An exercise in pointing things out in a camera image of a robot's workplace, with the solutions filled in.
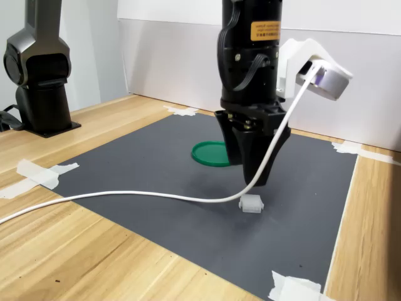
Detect round green plastic lid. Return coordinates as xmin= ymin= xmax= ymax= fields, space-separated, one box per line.
xmin=190 ymin=140 xmax=231 ymax=167

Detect small white plastic terminal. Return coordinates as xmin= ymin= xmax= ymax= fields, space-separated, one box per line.
xmin=238 ymin=194 xmax=265 ymax=215

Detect white tape strip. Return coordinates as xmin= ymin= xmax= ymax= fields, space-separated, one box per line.
xmin=357 ymin=147 xmax=401 ymax=166
xmin=163 ymin=105 xmax=200 ymax=117
xmin=331 ymin=140 xmax=368 ymax=155
xmin=268 ymin=270 xmax=323 ymax=301
xmin=16 ymin=159 xmax=80 ymax=190
xmin=0 ymin=179 xmax=40 ymax=200

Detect dark grey table mat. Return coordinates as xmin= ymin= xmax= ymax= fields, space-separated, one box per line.
xmin=51 ymin=112 xmax=358 ymax=301

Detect white partition panel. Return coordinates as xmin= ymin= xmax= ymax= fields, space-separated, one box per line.
xmin=117 ymin=17 xmax=401 ymax=157

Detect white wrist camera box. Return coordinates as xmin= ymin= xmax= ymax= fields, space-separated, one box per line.
xmin=275 ymin=38 xmax=354 ymax=102

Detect black flat ribbon cable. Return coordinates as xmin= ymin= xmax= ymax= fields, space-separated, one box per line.
xmin=217 ymin=0 xmax=271 ymax=92

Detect white camera cable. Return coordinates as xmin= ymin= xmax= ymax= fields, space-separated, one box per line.
xmin=0 ymin=61 xmax=322 ymax=226

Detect black base cable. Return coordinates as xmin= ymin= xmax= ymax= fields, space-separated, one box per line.
xmin=0 ymin=104 xmax=25 ymax=132

